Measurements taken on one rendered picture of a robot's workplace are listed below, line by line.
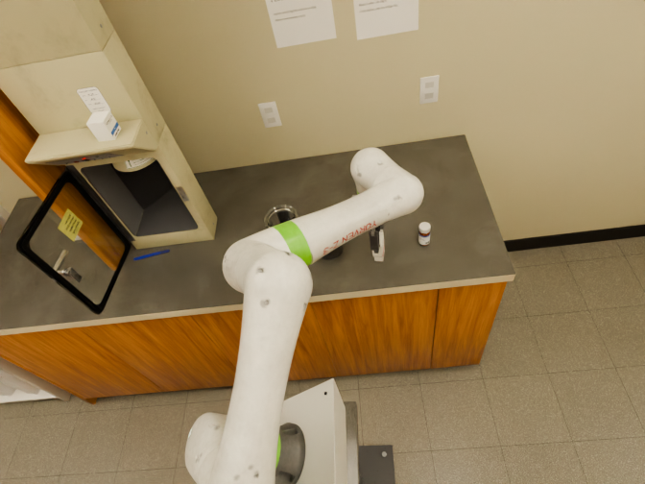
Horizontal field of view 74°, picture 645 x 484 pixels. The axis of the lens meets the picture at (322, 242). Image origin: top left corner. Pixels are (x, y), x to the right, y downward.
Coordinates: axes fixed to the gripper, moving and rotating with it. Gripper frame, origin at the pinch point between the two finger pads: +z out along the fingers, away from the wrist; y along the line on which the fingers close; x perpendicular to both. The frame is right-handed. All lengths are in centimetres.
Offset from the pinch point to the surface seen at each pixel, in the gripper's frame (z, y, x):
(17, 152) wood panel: -49, 12, -99
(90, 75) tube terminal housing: -65, 0, -71
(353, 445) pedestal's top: 7, 62, 1
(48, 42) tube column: -74, 1, -75
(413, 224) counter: 6.8, -14.9, 10.5
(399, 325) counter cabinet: 40.7, 8.9, 7.3
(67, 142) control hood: -50, 9, -83
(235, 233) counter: 7, -5, -56
